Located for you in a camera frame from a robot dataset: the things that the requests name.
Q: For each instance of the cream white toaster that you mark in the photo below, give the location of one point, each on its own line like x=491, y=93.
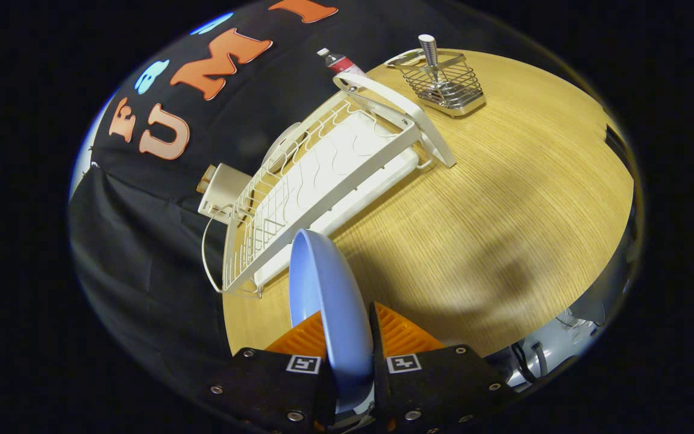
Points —
x=226, y=187

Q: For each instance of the silver metal spoon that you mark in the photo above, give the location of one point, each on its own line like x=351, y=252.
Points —
x=429, y=51

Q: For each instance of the clear bottle with red label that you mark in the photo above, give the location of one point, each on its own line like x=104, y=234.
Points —
x=338, y=61

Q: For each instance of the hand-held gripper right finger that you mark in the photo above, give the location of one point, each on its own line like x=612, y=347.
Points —
x=431, y=386

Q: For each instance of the brown toast slice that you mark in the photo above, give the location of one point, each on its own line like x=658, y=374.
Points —
x=205, y=179

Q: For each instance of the blue plate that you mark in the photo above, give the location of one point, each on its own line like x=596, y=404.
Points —
x=332, y=301

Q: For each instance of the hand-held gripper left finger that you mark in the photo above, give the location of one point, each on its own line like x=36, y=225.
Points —
x=262, y=386

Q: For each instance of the beige round plate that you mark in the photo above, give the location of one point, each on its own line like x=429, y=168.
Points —
x=281, y=147

